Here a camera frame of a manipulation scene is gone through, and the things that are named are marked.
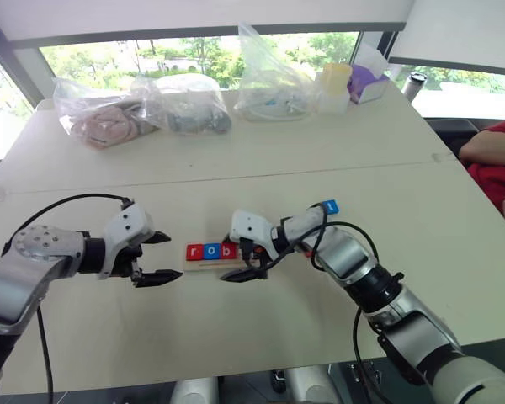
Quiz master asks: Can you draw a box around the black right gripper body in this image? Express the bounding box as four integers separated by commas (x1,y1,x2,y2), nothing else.
237,237,269,273

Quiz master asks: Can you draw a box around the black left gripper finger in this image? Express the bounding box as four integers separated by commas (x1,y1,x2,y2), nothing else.
141,230,173,247
132,268,184,290

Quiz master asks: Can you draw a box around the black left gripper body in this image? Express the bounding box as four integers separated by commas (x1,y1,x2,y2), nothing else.
108,244,146,281

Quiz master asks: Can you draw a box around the wooden letter tray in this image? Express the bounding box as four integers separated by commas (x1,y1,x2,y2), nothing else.
183,243,263,274

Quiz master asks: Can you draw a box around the silver rounded robot leg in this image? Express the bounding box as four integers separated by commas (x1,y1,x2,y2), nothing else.
284,364,343,404
169,376,220,404

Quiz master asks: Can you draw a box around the plastic bag with pink cloth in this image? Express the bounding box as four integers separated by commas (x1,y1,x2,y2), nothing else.
51,77,163,152

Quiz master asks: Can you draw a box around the plastic bag with grey items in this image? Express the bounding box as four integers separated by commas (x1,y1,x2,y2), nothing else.
130,74,233,137

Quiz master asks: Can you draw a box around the purple and white tissue box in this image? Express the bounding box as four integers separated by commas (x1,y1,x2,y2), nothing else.
346,40,392,105

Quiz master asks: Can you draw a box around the black chair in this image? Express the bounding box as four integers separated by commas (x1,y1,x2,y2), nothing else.
423,117,481,162

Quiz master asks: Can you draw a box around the silver tumbler with black lid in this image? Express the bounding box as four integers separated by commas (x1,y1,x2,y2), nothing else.
401,71,429,103

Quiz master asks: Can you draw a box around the person in red shirt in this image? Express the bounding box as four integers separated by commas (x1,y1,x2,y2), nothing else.
465,112,505,216

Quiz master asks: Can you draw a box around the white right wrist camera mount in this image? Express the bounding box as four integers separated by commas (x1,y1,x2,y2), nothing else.
228,209,275,263

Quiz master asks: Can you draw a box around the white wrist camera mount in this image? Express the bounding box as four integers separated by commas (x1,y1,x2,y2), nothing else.
96,205,156,281
228,209,275,263

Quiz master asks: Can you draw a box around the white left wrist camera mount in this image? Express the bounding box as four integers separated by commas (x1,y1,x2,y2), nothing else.
96,205,156,281

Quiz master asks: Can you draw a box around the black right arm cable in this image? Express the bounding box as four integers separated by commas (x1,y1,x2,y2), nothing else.
239,205,382,404

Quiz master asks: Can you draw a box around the plastic bag with white cables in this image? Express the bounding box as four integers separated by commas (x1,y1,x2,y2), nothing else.
233,21,322,124

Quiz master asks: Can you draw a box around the black bracket under table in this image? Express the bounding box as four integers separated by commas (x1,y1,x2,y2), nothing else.
346,360,383,386

